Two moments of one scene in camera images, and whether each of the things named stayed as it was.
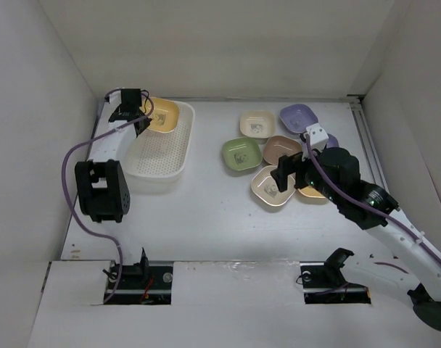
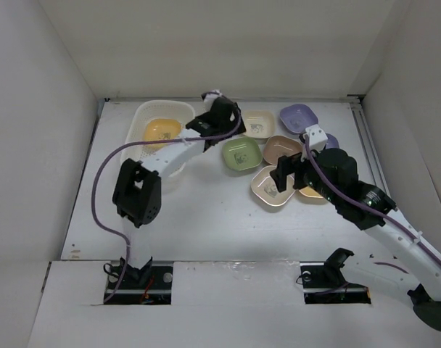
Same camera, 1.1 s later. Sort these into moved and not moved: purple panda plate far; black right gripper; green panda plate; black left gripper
Moved: black left gripper
Not moved: purple panda plate far; green panda plate; black right gripper
